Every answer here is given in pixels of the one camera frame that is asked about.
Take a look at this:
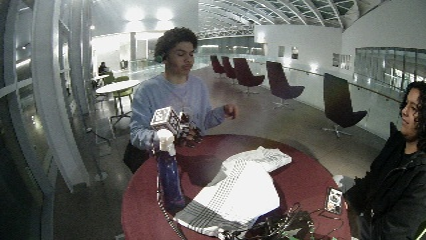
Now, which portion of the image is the white cube with black markers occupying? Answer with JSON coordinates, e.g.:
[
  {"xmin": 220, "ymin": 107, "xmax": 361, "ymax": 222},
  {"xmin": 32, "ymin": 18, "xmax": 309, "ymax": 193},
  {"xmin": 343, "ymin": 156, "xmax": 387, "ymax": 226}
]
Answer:
[{"xmin": 149, "ymin": 106, "xmax": 182, "ymax": 135}]

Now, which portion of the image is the dark red swivel chair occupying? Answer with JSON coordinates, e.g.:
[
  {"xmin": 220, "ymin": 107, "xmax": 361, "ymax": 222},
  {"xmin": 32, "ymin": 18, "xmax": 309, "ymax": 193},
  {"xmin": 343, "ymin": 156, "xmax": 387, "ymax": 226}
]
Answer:
[
  {"xmin": 220, "ymin": 55, "xmax": 238, "ymax": 81},
  {"xmin": 209, "ymin": 54, "xmax": 226, "ymax": 76},
  {"xmin": 321, "ymin": 72, "xmax": 369, "ymax": 139},
  {"xmin": 232, "ymin": 57, "xmax": 266, "ymax": 95},
  {"xmin": 265, "ymin": 60, "xmax": 306, "ymax": 110}
]

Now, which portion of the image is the blue bottle with white cap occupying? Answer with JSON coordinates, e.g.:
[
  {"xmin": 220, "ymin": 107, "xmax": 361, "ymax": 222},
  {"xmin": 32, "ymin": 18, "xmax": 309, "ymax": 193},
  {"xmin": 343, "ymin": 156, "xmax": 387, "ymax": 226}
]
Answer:
[{"xmin": 154, "ymin": 128, "xmax": 188, "ymax": 210}]

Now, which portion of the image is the the person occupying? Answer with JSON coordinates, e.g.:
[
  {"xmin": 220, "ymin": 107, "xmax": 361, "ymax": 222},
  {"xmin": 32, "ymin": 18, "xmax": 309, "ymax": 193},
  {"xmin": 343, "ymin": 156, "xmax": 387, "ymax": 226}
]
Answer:
[{"xmin": 122, "ymin": 26, "xmax": 240, "ymax": 174}]

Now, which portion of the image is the white cloth with black checks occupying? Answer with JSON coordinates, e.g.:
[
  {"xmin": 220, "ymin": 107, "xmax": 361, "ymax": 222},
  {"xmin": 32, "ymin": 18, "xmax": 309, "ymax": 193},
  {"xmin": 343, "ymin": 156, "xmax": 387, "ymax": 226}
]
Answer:
[{"xmin": 173, "ymin": 145, "xmax": 294, "ymax": 238}]

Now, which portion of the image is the white round table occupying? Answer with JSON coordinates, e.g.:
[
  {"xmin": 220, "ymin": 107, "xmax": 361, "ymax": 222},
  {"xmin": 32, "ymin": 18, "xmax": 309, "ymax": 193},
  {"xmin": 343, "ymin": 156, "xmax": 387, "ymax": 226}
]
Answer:
[{"xmin": 94, "ymin": 79, "xmax": 142, "ymax": 125}]

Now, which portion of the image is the black tangle of electronics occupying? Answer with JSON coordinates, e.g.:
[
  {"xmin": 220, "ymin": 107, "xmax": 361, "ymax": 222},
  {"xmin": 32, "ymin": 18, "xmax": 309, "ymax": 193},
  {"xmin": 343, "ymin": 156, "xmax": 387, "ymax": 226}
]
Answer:
[{"xmin": 220, "ymin": 204, "xmax": 317, "ymax": 240}]

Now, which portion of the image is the bright ceiling lamp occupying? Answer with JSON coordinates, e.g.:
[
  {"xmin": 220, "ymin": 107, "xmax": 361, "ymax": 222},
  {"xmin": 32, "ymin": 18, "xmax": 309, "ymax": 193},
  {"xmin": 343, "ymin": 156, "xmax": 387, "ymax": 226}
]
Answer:
[
  {"xmin": 154, "ymin": 6, "xmax": 176, "ymax": 22},
  {"xmin": 122, "ymin": 6, "xmax": 148, "ymax": 23}
]

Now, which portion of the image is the wall handrail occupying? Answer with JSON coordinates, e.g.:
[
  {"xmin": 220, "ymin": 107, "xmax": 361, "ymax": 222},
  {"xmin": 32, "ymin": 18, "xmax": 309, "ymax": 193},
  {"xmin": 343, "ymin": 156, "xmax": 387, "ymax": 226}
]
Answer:
[{"xmin": 284, "ymin": 65, "xmax": 405, "ymax": 104}]

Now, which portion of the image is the smartphone with dark frame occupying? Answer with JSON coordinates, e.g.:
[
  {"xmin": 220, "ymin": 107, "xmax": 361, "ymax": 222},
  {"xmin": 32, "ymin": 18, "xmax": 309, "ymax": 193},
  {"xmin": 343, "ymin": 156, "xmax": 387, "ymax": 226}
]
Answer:
[{"xmin": 323, "ymin": 186, "xmax": 346, "ymax": 216}]

